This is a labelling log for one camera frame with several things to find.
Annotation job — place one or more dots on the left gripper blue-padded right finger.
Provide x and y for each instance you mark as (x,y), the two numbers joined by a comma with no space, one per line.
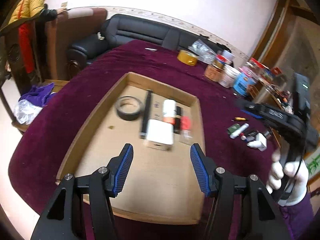
(260,216)

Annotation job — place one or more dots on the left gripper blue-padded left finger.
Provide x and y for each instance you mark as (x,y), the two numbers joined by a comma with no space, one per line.
(62,217)

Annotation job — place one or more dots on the white charger adapter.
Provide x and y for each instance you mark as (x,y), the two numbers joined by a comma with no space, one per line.
(259,143)

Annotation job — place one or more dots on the black white marker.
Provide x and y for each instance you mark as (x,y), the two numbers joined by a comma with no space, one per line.
(250,136)

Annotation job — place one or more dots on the white tube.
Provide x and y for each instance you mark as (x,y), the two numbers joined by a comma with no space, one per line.
(237,132)

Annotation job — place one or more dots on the green small case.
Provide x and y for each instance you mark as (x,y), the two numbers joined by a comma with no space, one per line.
(233,128)

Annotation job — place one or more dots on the black tape roll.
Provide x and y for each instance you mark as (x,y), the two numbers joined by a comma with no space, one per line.
(128,108)

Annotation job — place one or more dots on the long black pen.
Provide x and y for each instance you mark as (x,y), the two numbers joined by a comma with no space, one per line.
(146,114)

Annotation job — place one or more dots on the white orange-cap bottle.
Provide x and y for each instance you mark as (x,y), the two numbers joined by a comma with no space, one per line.
(169,111)

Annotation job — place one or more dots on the black gold-band lipstick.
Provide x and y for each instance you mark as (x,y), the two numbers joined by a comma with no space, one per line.
(177,124)

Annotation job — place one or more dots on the white gloved right hand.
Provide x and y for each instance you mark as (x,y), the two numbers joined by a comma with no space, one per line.
(293,169)

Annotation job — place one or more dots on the maroon tablecloth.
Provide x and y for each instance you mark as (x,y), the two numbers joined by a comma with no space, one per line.
(36,160)

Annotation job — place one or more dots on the blue label plastic bottle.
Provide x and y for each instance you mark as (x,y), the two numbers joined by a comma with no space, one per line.
(242,83)

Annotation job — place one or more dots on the red lid clear jar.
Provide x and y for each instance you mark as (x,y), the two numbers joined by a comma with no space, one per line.
(256,67)

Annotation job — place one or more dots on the white plastic jar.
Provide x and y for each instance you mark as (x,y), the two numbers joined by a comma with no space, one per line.
(228,76)

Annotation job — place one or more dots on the orange label glass jar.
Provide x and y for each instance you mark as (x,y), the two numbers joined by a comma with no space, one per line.
(213,72)

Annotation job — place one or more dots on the red blue lid jar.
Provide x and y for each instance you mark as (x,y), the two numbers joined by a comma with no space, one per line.
(221,61)

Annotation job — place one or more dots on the clear plastic bag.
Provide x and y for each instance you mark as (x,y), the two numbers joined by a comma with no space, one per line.
(204,53)

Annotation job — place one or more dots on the purple cloth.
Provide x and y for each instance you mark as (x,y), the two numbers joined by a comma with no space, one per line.
(39,95)

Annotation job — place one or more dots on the yellow tape roll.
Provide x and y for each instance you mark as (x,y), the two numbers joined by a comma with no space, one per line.
(187,58)

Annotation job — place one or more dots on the cardboard box tray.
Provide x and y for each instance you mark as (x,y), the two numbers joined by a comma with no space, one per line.
(161,186)

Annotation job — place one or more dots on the brown pink armchair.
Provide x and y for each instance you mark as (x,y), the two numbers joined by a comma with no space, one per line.
(69,27)

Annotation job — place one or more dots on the black leather sofa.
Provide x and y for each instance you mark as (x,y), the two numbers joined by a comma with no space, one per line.
(121,29)

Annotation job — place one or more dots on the person in yellow jacket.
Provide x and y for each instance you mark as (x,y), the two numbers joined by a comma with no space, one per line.
(28,9)

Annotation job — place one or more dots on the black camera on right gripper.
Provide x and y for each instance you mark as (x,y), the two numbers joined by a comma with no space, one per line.
(301,96)

